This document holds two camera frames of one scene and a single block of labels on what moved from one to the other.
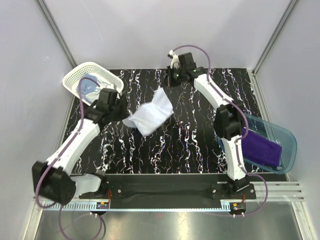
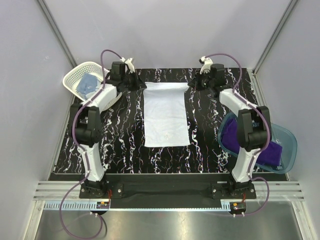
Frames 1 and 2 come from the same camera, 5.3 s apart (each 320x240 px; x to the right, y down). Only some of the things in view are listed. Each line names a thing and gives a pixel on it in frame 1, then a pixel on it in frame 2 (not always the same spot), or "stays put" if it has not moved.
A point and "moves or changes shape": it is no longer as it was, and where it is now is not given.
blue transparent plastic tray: (282, 136) stays put
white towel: (149, 115) moves or changes shape
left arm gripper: (125, 114) to (138, 84)
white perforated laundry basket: (71, 80) stays put
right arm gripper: (169, 70) to (195, 82)
